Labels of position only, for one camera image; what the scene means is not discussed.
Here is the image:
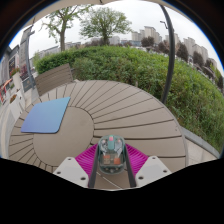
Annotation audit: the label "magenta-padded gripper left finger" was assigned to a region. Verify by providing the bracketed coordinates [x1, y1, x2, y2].
[53, 143, 101, 190]

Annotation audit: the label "thin-crowned tree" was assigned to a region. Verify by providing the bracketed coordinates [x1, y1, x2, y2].
[41, 4, 91, 53]

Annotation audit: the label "green hedge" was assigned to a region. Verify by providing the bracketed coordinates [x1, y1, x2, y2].
[34, 45, 224, 154]

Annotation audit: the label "dark curved umbrella pole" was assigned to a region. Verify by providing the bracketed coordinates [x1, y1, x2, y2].
[159, 3, 177, 105]

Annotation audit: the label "grey shopfront building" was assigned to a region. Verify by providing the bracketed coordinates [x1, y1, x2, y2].
[0, 44, 21, 104]

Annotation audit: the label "white flower planter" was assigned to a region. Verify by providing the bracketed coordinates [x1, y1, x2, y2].
[9, 94, 26, 115]
[11, 71, 24, 95]

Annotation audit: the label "blue mouse pad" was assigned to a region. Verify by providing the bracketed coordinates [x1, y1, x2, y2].
[20, 96, 72, 134]

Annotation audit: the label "brown slatted chair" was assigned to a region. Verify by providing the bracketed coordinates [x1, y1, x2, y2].
[34, 63, 76, 98]

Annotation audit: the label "round-crowned tree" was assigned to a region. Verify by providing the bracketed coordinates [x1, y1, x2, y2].
[79, 6, 133, 47]

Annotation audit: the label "distant apartment buildings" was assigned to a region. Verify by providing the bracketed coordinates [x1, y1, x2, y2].
[131, 25, 209, 64]

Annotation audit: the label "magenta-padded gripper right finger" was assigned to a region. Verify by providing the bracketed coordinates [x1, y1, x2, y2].
[123, 143, 172, 189]

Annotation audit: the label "grey sign pillar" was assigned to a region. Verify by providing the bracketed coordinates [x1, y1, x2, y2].
[18, 25, 36, 93]

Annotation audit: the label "transparent computer mouse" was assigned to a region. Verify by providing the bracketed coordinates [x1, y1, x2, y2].
[97, 134, 127, 176]

